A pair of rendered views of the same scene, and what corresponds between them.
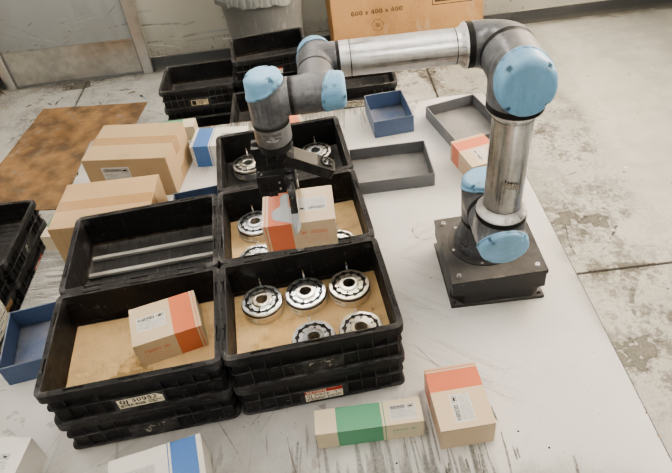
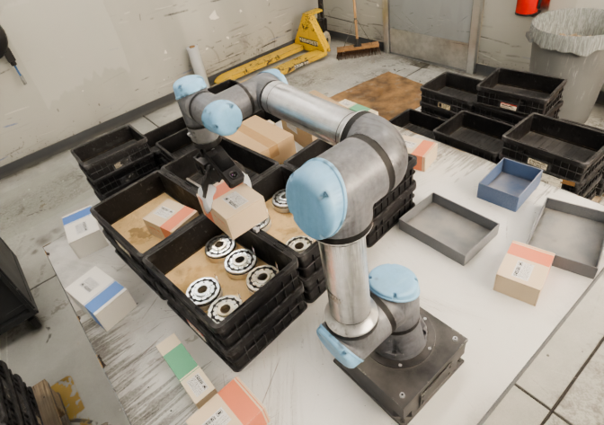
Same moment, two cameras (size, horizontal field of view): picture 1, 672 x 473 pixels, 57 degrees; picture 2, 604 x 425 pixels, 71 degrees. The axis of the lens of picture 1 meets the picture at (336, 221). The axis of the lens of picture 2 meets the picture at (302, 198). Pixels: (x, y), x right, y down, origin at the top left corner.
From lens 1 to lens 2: 1.08 m
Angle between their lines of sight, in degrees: 42
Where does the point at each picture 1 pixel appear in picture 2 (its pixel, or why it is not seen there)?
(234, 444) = (147, 312)
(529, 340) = not seen: outside the picture
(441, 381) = (232, 394)
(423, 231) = not seen: hidden behind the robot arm
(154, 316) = (168, 210)
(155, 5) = (496, 24)
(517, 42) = (333, 154)
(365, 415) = (182, 364)
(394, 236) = not seen: hidden behind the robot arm
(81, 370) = (137, 214)
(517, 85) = (295, 197)
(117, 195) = (262, 134)
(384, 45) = (289, 100)
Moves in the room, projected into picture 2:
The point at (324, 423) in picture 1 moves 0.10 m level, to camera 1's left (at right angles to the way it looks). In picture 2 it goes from (166, 345) to (152, 324)
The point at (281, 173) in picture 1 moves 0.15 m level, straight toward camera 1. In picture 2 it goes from (204, 163) to (154, 194)
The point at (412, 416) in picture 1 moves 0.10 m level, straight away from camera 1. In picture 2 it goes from (195, 394) to (229, 372)
